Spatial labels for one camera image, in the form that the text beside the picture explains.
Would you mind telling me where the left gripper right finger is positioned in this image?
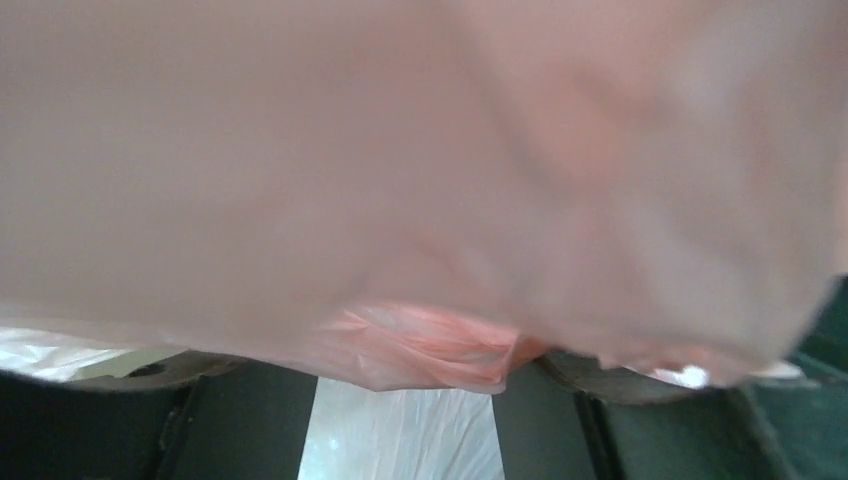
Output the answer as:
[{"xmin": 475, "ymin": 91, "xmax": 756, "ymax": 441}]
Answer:
[{"xmin": 493, "ymin": 279, "xmax": 847, "ymax": 479}]

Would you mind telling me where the pink plastic bag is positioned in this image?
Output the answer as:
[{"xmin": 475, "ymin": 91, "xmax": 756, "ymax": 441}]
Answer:
[{"xmin": 1, "ymin": 1, "xmax": 847, "ymax": 427}]

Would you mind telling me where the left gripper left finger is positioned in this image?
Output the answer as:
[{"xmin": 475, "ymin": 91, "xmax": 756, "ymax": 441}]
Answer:
[{"xmin": 1, "ymin": 352, "xmax": 317, "ymax": 479}]

